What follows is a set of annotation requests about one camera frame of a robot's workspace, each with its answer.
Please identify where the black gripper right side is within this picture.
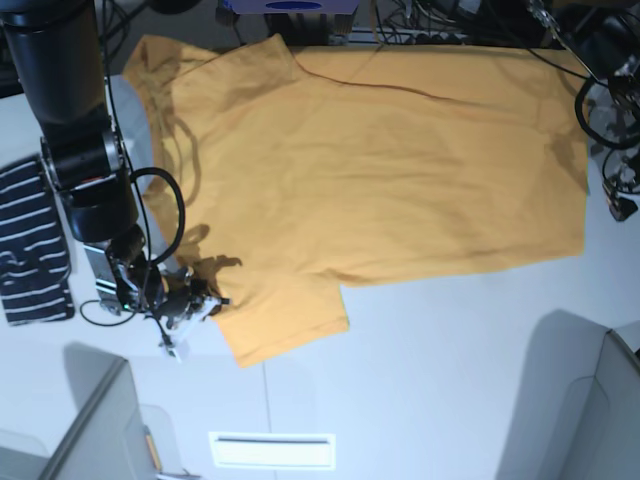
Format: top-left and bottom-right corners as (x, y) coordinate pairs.
(133, 266), (231, 361)

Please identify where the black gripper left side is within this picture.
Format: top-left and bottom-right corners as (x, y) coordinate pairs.
(601, 148), (639, 220)

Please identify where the navy white striped garment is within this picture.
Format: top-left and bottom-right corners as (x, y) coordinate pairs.
(1, 155), (75, 326)

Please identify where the yellow-orange T-shirt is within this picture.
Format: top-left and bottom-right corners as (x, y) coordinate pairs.
(123, 35), (587, 367)

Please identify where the grey bin left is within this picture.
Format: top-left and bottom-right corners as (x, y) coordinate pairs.
(1, 355), (199, 479)

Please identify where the grey bin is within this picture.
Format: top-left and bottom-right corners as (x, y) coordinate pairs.
(1, 355), (199, 479)
(496, 330), (639, 479)

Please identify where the white paper label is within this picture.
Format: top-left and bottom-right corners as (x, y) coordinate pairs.
(209, 432), (336, 471)

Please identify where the grey bin right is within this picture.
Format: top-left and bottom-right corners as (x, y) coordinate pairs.
(496, 330), (639, 479)

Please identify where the aluminium frame rail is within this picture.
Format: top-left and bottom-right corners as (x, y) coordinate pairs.
(328, 27), (472, 47)

